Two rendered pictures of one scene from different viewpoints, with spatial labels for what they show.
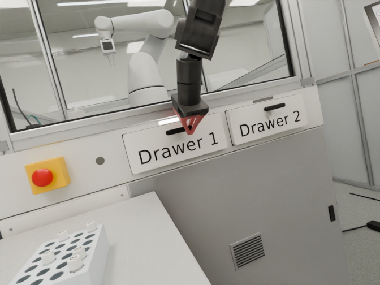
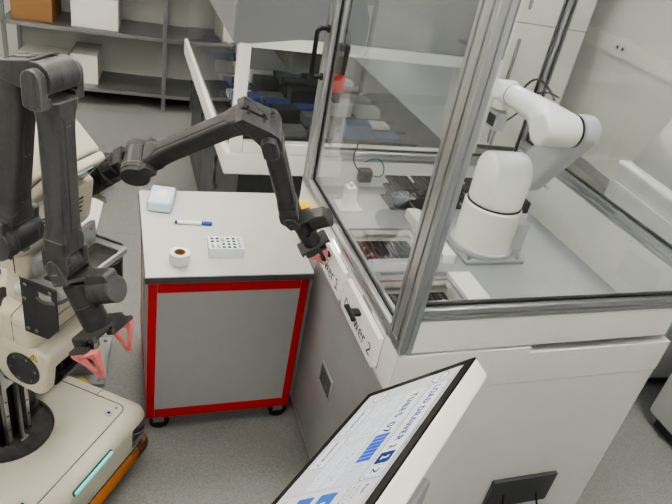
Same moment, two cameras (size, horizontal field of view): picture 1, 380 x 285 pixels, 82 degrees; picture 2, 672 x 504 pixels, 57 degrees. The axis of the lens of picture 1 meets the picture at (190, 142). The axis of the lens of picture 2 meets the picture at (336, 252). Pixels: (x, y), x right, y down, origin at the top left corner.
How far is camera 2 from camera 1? 207 cm
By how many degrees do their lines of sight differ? 82
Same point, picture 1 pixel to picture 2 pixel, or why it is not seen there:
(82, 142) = not seen: hidden behind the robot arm
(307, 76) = (396, 335)
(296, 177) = (356, 392)
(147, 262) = (222, 266)
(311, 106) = (386, 364)
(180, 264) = (214, 272)
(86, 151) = not seen: hidden behind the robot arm
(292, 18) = (411, 267)
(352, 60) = not seen: outside the picture
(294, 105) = (370, 337)
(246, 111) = (351, 293)
